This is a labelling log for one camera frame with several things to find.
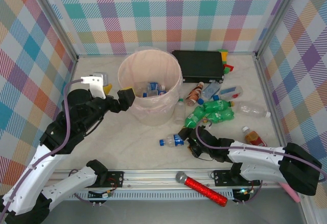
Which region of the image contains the blue-label water bottle blue cap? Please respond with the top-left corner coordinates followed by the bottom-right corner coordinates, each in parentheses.
top-left (159, 133), bottom-right (185, 148)

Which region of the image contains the green soda bottle yellow cap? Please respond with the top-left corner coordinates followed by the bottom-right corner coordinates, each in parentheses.
top-left (184, 106), bottom-right (206, 129)
top-left (203, 100), bottom-right (235, 113)
top-left (203, 110), bottom-right (235, 124)

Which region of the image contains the clear bottle green cap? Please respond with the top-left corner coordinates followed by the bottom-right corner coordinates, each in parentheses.
top-left (174, 98), bottom-right (186, 125)

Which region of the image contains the brown tea bottle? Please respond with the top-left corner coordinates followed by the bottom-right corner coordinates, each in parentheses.
top-left (185, 81), bottom-right (205, 106)

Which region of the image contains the orange juice bottle red label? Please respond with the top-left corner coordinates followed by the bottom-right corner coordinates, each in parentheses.
top-left (242, 126), bottom-right (268, 147)

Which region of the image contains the clear bottle light-blue label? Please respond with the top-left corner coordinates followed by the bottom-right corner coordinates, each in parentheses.
top-left (197, 82), bottom-right (222, 106)

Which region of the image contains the clear bottle white cap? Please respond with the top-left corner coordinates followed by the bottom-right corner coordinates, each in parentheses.
top-left (236, 102), bottom-right (271, 119)

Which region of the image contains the clear bottle blue red label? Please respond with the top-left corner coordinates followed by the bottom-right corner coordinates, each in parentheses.
top-left (213, 85), bottom-right (244, 102)

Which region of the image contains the pink bin with plastic liner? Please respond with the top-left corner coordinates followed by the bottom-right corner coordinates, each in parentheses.
top-left (117, 47), bottom-right (184, 127)

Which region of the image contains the red glitter microphone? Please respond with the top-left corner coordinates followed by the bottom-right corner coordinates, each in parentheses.
top-left (175, 171), bottom-right (228, 207)

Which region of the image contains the black case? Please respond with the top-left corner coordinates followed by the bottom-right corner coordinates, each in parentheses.
top-left (171, 50), bottom-right (225, 84)

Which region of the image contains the pink microphone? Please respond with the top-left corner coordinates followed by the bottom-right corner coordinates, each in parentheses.
top-left (279, 182), bottom-right (301, 204)

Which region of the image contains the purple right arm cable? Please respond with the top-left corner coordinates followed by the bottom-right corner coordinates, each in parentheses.
top-left (195, 117), bottom-right (327, 204)

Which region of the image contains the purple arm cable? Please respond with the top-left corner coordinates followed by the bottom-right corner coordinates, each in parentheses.
top-left (0, 79), bottom-right (94, 217)
top-left (195, 117), bottom-right (327, 204)

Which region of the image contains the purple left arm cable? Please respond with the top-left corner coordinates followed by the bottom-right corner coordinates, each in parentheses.
top-left (0, 79), bottom-right (94, 217)

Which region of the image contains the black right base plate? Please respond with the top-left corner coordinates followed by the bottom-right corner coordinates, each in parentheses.
top-left (213, 169), bottom-right (261, 187)

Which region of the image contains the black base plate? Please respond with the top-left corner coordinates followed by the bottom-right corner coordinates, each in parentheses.
top-left (213, 169), bottom-right (261, 187)
top-left (106, 170), bottom-right (125, 188)

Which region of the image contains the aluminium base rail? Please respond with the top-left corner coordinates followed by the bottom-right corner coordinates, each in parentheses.
top-left (38, 168), bottom-right (282, 191)

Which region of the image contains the white slotted cable duct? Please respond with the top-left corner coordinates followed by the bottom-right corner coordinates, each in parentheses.
top-left (74, 189), bottom-right (236, 201)

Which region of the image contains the small circuit board with wires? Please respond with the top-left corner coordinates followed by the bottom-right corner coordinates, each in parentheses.
top-left (232, 187), bottom-right (256, 202)
top-left (87, 188), bottom-right (114, 201)

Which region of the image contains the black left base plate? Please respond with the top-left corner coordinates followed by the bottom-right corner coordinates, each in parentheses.
top-left (106, 170), bottom-right (125, 188)

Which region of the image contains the aluminium frame post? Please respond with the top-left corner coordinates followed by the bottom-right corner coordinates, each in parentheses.
top-left (28, 0), bottom-right (79, 63)
top-left (254, 0), bottom-right (305, 57)

